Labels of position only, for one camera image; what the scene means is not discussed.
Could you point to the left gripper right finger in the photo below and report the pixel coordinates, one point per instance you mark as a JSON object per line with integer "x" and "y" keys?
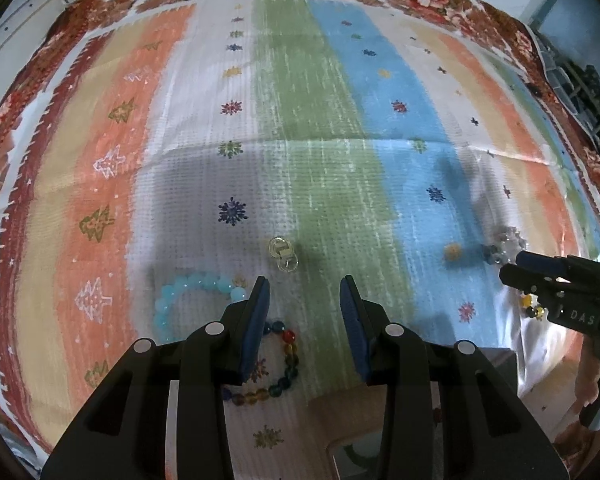
{"x": 447, "y": 406}

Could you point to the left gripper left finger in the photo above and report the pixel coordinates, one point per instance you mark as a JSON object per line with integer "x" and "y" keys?
{"x": 120, "y": 431}

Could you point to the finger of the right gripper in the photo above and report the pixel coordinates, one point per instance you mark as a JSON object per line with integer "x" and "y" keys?
{"x": 532, "y": 279}
{"x": 532, "y": 262}

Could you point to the silver metal tin box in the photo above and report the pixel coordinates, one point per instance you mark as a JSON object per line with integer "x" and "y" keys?
{"x": 348, "y": 424}

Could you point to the right hand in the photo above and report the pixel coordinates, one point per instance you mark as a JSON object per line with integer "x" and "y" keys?
{"x": 586, "y": 389}

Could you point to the white wooden headboard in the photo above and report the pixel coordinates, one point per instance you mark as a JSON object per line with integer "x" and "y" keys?
{"x": 23, "y": 29}

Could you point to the metal bed frame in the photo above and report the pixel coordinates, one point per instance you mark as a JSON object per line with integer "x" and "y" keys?
{"x": 577, "y": 88}

